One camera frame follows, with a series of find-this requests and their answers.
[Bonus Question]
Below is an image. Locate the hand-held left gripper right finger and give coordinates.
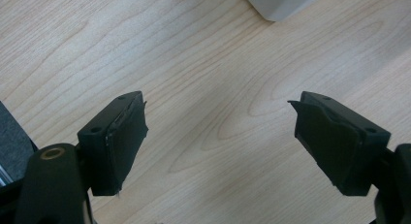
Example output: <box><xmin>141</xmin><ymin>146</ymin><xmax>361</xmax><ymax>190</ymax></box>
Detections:
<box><xmin>287</xmin><ymin>90</ymin><xmax>392</xmax><ymax>197</ymax></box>

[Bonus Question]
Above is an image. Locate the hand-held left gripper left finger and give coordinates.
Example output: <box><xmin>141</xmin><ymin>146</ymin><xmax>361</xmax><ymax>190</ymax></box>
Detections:
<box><xmin>77</xmin><ymin>90</ymin><xmax>149</xmax><ymax>197</ymax></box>

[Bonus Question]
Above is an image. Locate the dark grey mat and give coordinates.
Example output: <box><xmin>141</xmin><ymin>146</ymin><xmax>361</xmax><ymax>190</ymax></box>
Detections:
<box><xmin>0</xmin><ymin>101</ymin><xmax>39</xmax><ymax>188</ymax></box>

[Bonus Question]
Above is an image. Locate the white box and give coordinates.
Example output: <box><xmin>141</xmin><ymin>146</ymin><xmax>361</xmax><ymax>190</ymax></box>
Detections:
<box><xmin>241</xmin><ymin>0</ymin><xmax>328</xmax><ymax>23</ymax></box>

